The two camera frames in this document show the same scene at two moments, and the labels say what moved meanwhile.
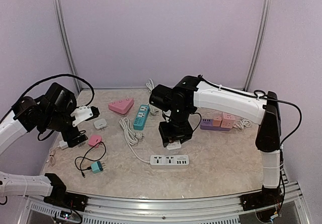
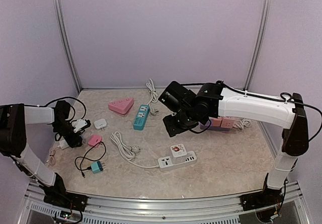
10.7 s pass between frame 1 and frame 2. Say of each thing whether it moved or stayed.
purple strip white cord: stayed
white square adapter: stayed
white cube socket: moved
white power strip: moved
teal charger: stayed
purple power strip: stayed
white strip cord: moved
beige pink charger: stayed
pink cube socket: stayed
